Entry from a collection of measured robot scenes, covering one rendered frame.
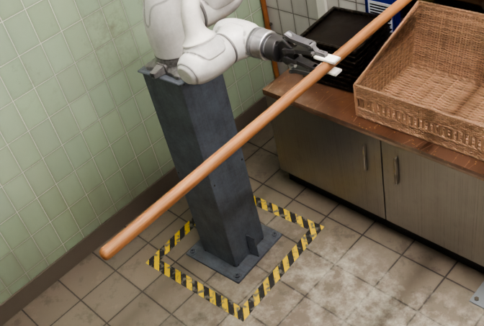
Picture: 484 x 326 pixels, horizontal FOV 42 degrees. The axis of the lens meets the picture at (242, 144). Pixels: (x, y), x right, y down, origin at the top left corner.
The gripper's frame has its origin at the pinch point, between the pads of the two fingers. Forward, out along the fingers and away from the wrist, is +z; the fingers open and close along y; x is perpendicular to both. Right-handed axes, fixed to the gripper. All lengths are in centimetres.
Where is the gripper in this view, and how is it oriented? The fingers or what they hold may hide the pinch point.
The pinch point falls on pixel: (328, 63)
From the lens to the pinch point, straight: 174.1
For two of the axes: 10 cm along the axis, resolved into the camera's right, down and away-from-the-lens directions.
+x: -6.6, 5.7, -4.9
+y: 1.8, 7.6, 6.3
